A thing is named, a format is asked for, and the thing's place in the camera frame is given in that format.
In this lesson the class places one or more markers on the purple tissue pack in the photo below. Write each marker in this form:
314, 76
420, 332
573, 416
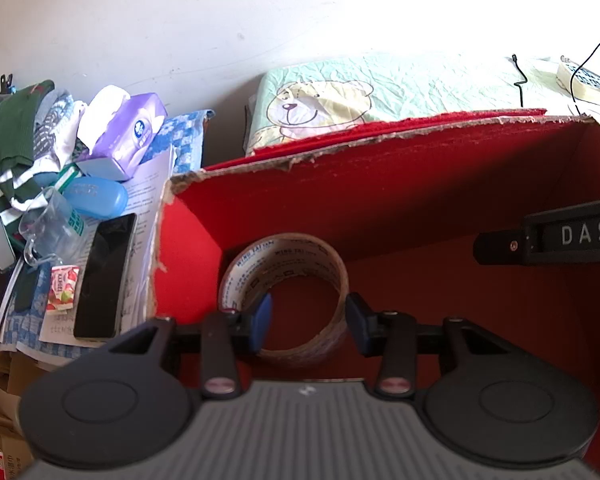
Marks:
117, 129

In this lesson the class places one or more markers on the cardboard carton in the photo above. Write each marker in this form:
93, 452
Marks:
17, 373

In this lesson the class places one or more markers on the white paper documents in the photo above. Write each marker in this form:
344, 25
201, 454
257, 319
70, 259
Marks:
58, 328

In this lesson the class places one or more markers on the white power strip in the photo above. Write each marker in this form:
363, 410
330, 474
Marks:
582, 84

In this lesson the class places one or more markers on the green striped clothing pile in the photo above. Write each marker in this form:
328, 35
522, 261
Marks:
38, 134

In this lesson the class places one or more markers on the clear plastic cup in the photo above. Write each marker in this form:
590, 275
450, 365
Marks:
52, 232

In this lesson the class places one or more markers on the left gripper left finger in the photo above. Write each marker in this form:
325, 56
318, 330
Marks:
226, 336

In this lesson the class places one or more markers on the blue checkered cloth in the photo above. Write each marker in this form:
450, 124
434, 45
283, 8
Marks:
176, 149

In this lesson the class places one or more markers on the black smartphone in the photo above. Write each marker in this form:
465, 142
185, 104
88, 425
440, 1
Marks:
100, 298

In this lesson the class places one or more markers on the blue glasses case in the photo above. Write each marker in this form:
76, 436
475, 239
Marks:
96, 197

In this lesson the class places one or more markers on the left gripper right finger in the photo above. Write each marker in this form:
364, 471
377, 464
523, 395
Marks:
392, 336

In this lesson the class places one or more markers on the large red cardboard box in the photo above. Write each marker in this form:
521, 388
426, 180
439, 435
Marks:
402, 205

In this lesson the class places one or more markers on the small red snack packet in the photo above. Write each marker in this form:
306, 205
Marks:
62, 294

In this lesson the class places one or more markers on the clear packing tape roll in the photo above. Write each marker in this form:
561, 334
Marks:
293, 286

